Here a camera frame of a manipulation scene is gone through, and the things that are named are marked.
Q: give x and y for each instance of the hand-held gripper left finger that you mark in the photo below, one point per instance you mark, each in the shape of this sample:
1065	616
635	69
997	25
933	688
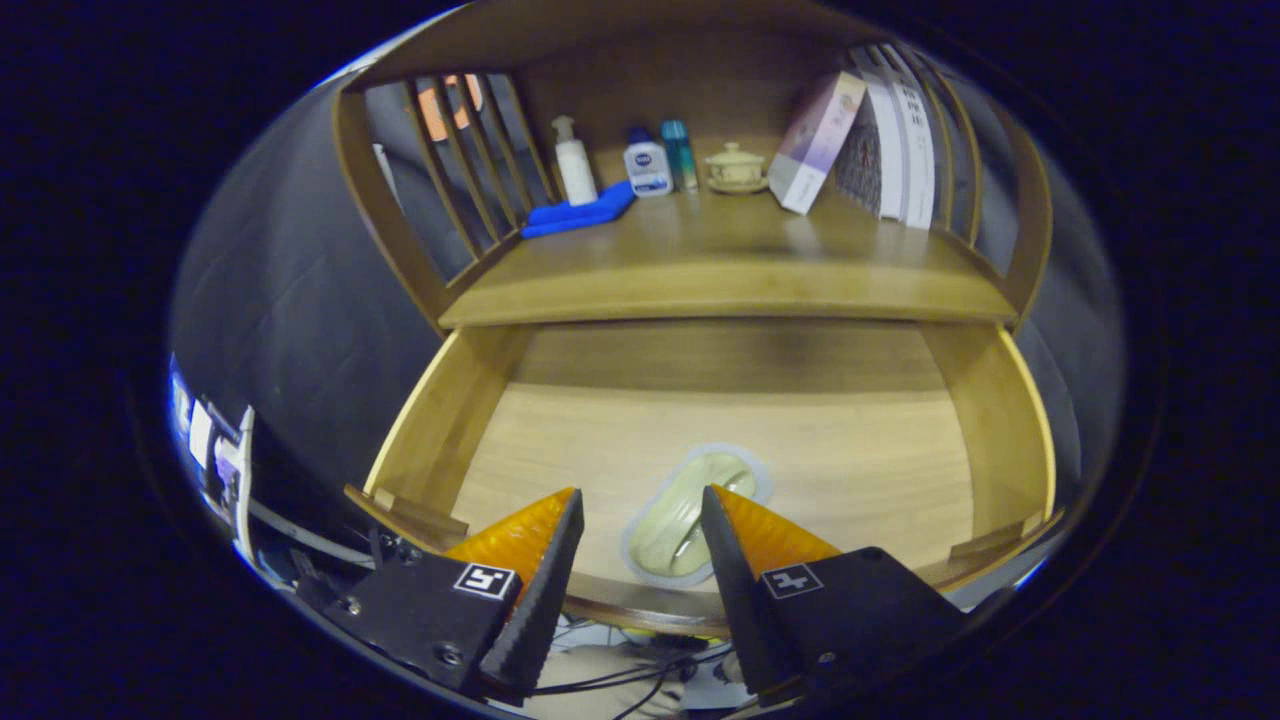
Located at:
545	600

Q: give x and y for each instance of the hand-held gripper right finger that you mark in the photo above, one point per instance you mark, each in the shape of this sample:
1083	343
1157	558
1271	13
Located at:
735	600

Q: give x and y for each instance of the pale green blister-packed item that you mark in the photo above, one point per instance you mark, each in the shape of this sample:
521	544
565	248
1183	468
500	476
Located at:
670	530

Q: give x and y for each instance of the wooden drawer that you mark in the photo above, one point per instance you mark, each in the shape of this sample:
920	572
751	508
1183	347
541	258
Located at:
850	450

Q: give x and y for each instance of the wooden countertop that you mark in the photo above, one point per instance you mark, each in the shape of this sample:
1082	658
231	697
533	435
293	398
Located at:
720	260

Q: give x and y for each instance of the wooden cabinet with slatted hutch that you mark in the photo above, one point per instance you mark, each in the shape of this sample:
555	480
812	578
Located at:
700	80

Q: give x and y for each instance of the white side table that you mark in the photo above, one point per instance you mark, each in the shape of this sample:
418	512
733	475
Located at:
240	480

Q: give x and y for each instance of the blue folded cloth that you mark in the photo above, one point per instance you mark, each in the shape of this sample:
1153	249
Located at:
575	215

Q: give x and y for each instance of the white pump bottle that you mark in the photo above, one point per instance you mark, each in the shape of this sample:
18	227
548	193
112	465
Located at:
576	175

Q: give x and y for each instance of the beige lidded teacup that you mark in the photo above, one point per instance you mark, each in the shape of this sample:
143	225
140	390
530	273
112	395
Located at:
736	170

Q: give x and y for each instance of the white bottle with blue cap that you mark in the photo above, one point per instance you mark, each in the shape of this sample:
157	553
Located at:
648	170

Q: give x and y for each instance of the slim teal bottle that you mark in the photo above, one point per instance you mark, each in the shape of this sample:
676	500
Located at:
681	155

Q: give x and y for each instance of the dark patterned book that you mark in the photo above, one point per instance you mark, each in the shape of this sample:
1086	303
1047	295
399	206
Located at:
858	165

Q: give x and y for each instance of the purple and white box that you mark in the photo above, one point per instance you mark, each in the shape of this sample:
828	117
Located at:
815	145

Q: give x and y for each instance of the white book with black lettering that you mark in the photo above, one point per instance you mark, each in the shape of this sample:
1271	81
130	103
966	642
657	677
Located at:
917	150

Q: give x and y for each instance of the plain white book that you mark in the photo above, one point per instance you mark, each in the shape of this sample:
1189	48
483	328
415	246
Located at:
890	140

